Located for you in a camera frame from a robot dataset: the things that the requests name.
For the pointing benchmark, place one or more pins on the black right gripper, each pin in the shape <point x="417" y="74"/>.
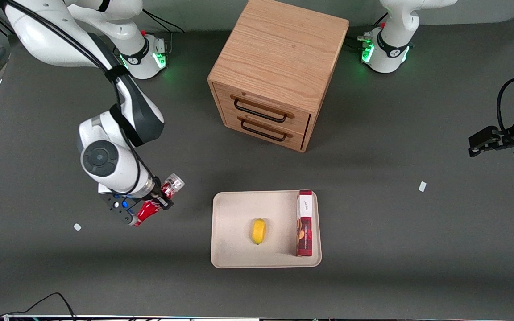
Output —
<point x="160" y="197"/>

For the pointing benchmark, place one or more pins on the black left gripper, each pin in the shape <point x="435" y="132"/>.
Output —
<point x="506" y="136"/>

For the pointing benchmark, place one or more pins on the red coke bottle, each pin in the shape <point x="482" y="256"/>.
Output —
<point x="146" y="213"/>

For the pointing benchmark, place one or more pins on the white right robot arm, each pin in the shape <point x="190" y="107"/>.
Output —
<point x="51" y="35"/>

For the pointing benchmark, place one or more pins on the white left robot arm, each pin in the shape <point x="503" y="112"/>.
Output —
<point x="395" y="26"/>

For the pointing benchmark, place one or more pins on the beige plastic tray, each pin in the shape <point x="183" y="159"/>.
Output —
<point x="234" y="214"/>

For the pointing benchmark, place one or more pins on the yellow toy banana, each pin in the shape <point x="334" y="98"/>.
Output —
<point x="258" y="231"/>

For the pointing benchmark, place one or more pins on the red and white snack box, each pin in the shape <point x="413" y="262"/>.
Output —
<point x="304" y="223"/>

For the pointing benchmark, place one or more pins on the wooden two-drawer cabinet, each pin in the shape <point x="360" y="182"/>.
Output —
<point x="279" y="49"/>

